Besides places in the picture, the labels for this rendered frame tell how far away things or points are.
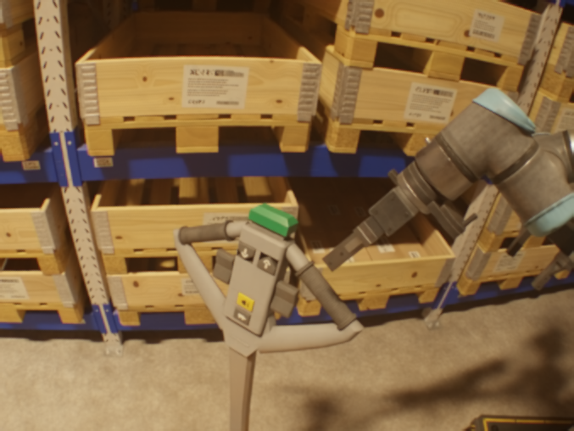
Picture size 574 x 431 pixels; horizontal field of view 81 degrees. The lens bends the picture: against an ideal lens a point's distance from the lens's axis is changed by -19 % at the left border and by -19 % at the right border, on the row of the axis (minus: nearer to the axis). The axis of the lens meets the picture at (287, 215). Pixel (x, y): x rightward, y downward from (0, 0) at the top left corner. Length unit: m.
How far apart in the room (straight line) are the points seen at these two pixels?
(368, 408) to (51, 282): 1.65
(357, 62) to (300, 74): 0.20
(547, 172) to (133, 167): 1.33
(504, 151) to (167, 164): 1.21
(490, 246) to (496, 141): 1.76
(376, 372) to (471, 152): 1.85
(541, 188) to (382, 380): 1.82
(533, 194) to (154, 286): 1.55
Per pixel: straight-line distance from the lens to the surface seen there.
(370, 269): 1.94
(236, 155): 1.50
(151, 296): 1.85
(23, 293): 2.03
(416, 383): 2.33
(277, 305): 0.75
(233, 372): 0.96
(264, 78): 1.35
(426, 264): 2.09
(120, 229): 1.62
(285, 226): 0.69
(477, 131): 0.56
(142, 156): 1.51
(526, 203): 0.59
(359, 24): 1.38
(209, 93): 1.34
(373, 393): 2.21
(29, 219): 1.70
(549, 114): 2.01
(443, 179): 0.57
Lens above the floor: 1.83
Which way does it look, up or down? 35 degrees down
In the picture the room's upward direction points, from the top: 8 degrees clockwise
